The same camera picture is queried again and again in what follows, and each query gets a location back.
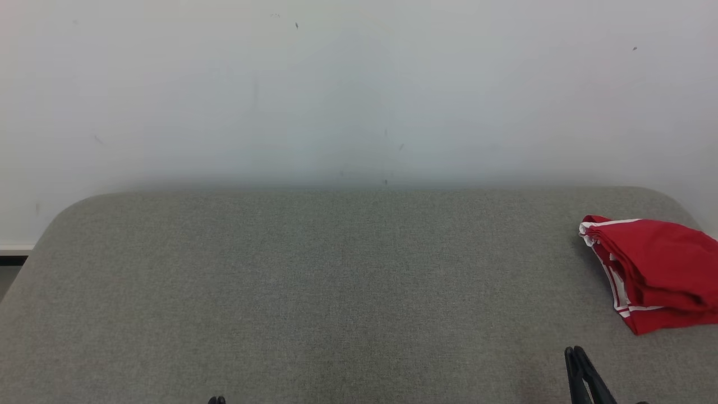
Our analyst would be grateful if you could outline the red shorts with white stripe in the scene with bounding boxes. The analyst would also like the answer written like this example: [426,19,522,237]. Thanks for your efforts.
[579,215,718,313]

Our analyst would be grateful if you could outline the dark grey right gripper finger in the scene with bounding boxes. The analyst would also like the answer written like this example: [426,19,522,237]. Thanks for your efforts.
[573,346,618,404]
[564,346,593,404]

